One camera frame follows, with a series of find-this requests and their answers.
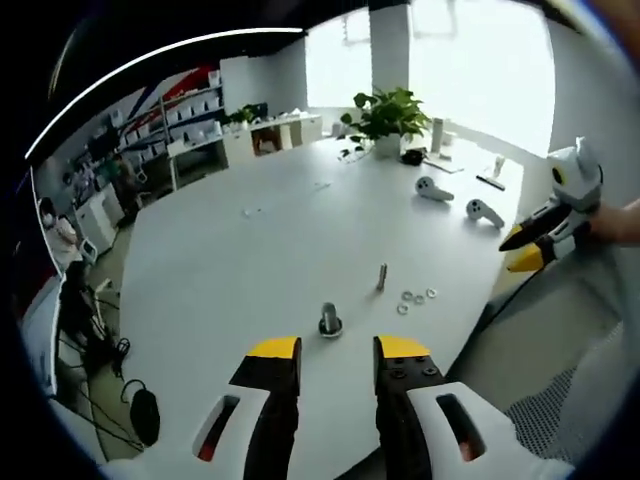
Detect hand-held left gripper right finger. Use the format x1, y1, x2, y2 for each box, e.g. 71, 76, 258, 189
372, 334, 527, 480

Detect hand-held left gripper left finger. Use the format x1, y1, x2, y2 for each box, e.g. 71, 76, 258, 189
190, 335, 304, 480

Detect thick threaded metal stud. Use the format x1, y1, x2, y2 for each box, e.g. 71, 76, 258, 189
317, 300, 345, 340

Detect white handheld controller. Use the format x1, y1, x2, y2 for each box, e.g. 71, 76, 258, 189
414, 175, 456, 203
465, 197, 506, 230

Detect dark flat device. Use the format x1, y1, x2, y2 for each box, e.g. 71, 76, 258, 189
475, 172, 508, 193

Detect grey mesh office chair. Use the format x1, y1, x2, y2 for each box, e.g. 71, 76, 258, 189
443, 239, 640, 469

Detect white cylinder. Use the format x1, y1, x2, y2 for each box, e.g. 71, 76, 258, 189
430, 117, 446, 157

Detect black oval pad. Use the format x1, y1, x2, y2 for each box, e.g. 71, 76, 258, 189
130, 389, 163, 447

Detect potted green plant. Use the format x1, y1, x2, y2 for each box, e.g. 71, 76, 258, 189
339, 86, 434, 159

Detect white box cabinet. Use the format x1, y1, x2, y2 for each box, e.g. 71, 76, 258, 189
74, 191, 127, 257

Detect low white cabinet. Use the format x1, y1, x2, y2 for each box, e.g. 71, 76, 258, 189
221, 111, 324, 159

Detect white side table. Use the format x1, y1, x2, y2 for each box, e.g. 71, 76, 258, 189
166, 131, 230, 192

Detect small green plant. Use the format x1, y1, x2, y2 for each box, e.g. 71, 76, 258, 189
226, 103, 269, 127

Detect shelf with white bins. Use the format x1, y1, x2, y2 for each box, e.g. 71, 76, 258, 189
113, 69, 227, 167

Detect tangled floor cables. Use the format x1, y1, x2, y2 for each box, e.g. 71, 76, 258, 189
52, 279, 149, 454

